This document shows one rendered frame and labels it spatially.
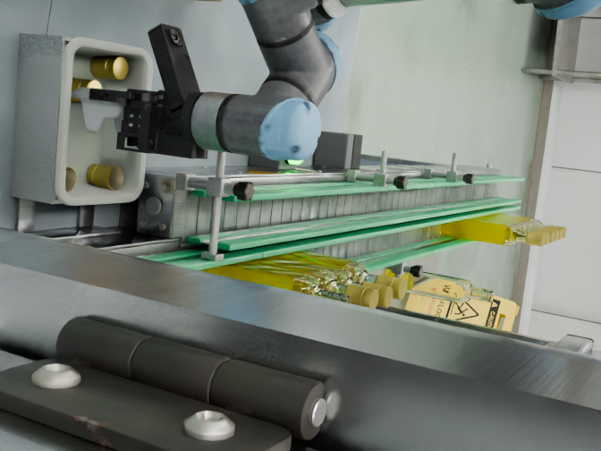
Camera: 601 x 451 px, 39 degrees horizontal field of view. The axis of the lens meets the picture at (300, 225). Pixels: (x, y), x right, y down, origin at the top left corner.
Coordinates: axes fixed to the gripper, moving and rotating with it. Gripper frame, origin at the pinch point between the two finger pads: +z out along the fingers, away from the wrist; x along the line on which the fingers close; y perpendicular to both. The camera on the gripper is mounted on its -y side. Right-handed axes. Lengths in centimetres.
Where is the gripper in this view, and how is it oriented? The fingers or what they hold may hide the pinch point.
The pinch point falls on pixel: (89, 91)
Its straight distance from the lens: 122.6
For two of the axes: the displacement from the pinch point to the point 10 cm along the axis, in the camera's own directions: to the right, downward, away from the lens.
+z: -8.7, -1.5, 4.7
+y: -1.0, 9.9, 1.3
